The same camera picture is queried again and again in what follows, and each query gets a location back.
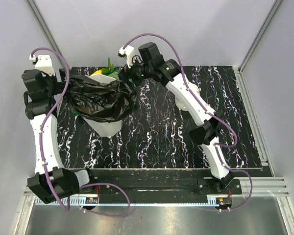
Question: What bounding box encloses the aluminium front rail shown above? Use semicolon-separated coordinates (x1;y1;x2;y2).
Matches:
24;176;290;196

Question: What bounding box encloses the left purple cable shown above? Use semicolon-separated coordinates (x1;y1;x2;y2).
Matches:
30;47;131;218

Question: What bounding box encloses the purple cable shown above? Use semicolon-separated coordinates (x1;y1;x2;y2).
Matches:
122;33;252;212
30;47;131;218

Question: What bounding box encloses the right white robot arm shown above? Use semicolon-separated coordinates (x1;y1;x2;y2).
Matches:
118;42;233;194

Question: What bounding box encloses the right aluminium frame post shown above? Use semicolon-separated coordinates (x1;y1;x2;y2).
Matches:
238;0;285;73

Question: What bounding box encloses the green leafy toy plant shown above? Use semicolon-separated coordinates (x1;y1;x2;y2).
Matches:
101;58;115;75

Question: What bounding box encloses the yellow toy vegetable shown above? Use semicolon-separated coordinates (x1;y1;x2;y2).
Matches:
92;70;102;76

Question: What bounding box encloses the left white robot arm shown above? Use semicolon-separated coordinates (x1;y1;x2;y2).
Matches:
21;69;97;204

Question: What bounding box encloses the left aluminium frame post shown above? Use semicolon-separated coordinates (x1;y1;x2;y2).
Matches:
26;0;62;56

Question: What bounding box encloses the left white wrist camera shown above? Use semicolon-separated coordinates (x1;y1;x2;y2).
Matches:
29;55;55;76

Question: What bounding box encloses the black trash bag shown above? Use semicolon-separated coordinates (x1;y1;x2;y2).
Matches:
64;75;137;123

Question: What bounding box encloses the aluminium frame post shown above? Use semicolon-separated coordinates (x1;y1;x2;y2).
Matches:
26;0;62;56
238;0;285;73

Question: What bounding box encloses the white translucent trash bin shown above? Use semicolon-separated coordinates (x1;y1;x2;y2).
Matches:
78;74;122;137

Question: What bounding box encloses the white slotted cable duct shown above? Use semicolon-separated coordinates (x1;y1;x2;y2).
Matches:
35;194;232;205

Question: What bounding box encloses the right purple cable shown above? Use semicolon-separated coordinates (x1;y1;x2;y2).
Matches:
122;33;252;212

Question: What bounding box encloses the green coiled bean bundle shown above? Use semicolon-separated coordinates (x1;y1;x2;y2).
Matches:
108;70;120;80

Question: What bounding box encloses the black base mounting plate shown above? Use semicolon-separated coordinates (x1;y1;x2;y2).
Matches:
90;168;242;195

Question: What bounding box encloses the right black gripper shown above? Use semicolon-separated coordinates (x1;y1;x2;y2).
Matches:
117;55;152;95

